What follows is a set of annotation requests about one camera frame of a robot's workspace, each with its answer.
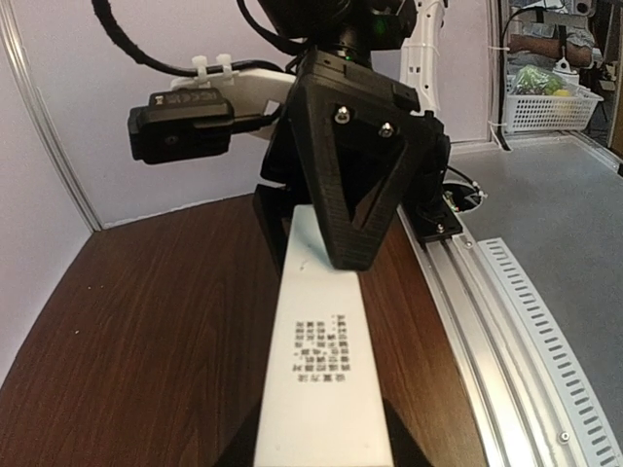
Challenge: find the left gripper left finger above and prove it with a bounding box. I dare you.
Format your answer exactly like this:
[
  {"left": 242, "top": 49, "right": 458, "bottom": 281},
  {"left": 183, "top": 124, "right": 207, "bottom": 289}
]
[{"left": 213, "top": 413, "right": 258, "bottom": 467}]

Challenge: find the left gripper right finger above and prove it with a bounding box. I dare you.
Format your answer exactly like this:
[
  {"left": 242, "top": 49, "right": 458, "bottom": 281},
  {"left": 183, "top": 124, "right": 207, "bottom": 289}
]
[{"left": 383, "top": 398, "right": 432, "bottom": 467}]

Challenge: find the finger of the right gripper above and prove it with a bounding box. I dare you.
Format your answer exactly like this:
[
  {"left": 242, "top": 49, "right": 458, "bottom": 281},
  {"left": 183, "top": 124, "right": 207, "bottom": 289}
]
[{"left": 253, "top": 185, "right": 311, "bottom": 277}]

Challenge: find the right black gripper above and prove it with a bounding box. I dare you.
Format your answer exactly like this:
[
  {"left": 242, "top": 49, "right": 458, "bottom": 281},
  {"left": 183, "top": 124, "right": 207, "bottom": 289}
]
[{"left": 260, "top": 47, "right": 447, "bottom": 270}]

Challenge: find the white remote control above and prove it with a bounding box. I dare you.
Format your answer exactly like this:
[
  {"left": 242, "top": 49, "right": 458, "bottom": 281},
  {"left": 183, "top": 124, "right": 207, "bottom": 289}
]
[{"left": 253, "top": 205, "right": 394, "bottom": 466}]

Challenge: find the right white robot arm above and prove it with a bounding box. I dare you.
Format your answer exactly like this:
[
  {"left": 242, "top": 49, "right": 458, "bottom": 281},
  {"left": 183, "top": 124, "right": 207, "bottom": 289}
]
[{"left": 261, "top": 1, "right": 450, "bottom": 271}]

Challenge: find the white plastic basket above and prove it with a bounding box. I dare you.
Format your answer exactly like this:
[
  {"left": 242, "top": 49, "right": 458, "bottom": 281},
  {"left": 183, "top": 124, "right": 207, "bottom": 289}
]
[{"left": 504, "top": 70, "right": 604, "bottom": 133}]

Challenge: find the right black cable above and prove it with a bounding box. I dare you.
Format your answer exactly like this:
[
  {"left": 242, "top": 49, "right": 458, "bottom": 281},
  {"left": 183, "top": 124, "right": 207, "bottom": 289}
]
[{"left": 91, "top": 0, "right": 303, "bottom": 79}]

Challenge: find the front aluminium rail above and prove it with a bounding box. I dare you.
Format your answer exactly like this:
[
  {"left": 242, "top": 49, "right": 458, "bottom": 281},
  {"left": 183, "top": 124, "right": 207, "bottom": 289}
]
[{"left": 398, "top": 209, "right": 622, "bottom": 466}]

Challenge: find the right aluminium frame post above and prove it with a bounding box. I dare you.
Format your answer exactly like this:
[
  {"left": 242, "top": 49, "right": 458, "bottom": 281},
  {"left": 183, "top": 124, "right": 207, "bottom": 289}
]
[{"left": 486, "top": 1, "right": 511, "bottom": 152}]

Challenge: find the aluminium frame post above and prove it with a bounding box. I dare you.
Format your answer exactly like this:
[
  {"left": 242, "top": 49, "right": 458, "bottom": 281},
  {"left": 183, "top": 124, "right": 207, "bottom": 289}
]
[
  {"left": 486, "top": 1, "right": 511, "bottom": 152},
  {"left": 1, "top": 0, "right": 104, "bottom": 232}
]

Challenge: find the left aluminium frame post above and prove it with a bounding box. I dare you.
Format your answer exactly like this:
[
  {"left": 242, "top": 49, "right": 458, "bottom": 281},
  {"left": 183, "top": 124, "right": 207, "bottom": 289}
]
[{"left": 1, "top": 0, "right": 104, "bottom": 232}]

